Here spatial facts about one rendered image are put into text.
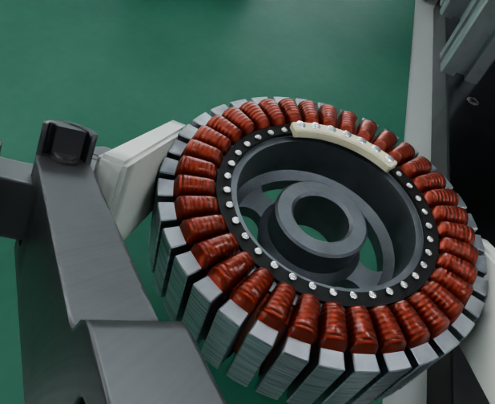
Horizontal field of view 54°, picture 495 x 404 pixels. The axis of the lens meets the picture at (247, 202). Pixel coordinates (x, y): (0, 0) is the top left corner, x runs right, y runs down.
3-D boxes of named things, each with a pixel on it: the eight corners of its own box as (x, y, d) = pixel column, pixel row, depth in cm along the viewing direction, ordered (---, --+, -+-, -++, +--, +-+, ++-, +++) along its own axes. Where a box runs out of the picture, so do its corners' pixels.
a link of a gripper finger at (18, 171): (42, 264, 10) (-88, 216, 10) (122, 199, 15) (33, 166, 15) (58, 202, 10) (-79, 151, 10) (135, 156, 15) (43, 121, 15)
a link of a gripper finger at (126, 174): (95, 272, 12) (67, 262, 12) (166, 197, 19) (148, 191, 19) (126, 163, 11) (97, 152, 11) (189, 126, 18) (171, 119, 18)
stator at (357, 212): (436, 470, 14) (517, 432, 12) (86, 334, 15) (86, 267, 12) (436, 210, 22) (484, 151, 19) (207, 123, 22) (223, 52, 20)
